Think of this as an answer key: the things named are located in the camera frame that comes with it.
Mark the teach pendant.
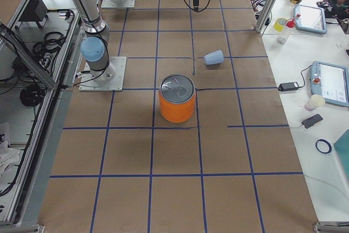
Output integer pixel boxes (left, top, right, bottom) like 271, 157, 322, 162
294, 4, 327, 35
310, 61, 348, 107

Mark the blue tape ring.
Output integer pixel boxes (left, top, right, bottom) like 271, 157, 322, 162
315, 139, 332, 154

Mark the yellow tape roll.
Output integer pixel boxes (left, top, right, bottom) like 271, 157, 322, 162
273, 17, 287, 32

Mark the black power adapter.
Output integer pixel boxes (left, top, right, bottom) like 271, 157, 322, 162
278, 82, 300, 92

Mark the teach pendant far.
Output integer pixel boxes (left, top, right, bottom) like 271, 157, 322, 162
294, 4, 327, 35

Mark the light blue plastic cup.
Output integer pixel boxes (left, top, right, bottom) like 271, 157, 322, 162
204, 50, 224, 65

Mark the white paper cup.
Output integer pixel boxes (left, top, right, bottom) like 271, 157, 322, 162
304, 94, 326, 111

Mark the black smartphone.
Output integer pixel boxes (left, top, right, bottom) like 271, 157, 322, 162
302, 113, 323, 129

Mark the white cloth rag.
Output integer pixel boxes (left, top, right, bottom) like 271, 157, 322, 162
0, 122, 20, 184

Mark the squeeze bottle red cap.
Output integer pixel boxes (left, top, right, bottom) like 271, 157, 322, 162
276, 18, 296, 44

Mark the teach pendant near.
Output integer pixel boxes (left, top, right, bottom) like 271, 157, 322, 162
310, 61, 348, 107

